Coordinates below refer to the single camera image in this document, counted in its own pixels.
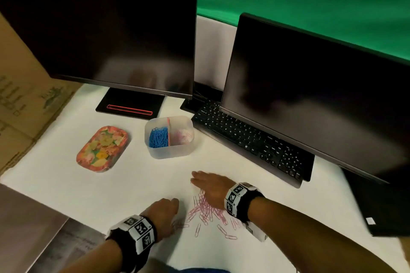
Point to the person's right hand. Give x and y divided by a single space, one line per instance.
214 188

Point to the person's left hand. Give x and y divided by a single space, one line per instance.
161 215

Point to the pile of blue pink paperclips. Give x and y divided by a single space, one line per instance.
205 208

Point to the translucent plastic container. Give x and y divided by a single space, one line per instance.
169 152

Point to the sorted pink clips heap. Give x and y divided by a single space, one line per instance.
182 135

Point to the sorted blue clips heap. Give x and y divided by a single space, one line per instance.
158 137

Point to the floral patterned oval tray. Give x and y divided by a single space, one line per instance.
102 149

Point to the person's right forearm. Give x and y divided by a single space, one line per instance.
314 240

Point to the person's blue shirt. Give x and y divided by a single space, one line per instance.
198 270

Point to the black keyboard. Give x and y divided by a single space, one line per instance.
253 141

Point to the white table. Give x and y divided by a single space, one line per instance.
96 192

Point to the plain black monitor base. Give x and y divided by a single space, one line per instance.
195 103

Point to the grey printed paper sheet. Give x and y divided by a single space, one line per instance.
70 247

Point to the black red-lined monitor base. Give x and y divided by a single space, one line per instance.
131 103

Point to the white divider panel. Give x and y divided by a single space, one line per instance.
213 55

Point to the grey side table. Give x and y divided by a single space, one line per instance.
25 228

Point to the black computer monitor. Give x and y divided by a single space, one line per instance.
320 97
102 29

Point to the black laptop with sticker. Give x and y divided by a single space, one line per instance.
384 205

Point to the brown cardboard box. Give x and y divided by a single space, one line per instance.
25 106

